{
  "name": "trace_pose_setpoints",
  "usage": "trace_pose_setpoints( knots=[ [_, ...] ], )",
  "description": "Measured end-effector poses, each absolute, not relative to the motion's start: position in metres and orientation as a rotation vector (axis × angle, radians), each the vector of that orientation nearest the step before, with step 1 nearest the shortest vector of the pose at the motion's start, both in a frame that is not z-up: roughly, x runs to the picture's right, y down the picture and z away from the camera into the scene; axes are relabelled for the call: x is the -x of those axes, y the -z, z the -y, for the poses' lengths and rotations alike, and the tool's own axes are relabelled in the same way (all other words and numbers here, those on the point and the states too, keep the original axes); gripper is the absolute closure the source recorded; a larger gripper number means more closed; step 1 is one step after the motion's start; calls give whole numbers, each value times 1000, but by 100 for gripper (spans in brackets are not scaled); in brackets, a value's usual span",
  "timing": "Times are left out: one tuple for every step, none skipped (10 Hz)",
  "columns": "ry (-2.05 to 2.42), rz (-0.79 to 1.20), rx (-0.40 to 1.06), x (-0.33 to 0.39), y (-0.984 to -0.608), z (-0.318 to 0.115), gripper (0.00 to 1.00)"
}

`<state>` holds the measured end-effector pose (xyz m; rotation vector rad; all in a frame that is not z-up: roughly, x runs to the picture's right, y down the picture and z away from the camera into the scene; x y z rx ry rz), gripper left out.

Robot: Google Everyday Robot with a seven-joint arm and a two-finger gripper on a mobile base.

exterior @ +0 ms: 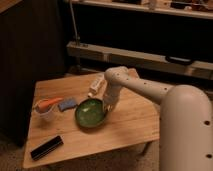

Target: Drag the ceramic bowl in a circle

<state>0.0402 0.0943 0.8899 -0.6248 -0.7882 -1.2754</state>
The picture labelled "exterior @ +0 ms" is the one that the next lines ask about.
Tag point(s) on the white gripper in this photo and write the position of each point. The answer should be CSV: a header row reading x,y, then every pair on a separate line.
x,y
110,98

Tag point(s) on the green ceramic bowl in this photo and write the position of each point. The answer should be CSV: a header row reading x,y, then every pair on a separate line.
x,y
89,113

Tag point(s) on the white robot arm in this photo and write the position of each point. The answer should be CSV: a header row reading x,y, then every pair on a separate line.
x,y
186,119

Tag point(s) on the white tube bottle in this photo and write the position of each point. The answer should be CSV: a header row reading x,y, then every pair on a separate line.
x,y
96,85

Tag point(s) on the metal stand pole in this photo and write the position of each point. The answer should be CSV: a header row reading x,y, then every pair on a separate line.
x,y
76,37

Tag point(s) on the blue sponge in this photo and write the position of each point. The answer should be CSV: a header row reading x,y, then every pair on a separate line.
x,y
67,104

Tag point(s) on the wooden table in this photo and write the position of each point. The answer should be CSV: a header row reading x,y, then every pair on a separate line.
x,y
134,121

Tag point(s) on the orange carrot toy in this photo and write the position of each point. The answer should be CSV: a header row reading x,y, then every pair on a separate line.
x,y
45,104

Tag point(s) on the clear plastic measuring cup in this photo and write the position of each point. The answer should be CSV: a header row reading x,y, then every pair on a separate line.
x,y
46,115

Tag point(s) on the black rectangular box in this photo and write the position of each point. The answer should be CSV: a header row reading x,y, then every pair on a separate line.
x,y
46,148

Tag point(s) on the long grey case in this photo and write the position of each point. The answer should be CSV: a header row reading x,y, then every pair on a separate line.
x,y
197,69

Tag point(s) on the wooden shelf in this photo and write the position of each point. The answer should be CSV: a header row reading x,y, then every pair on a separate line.
x,y
150,6

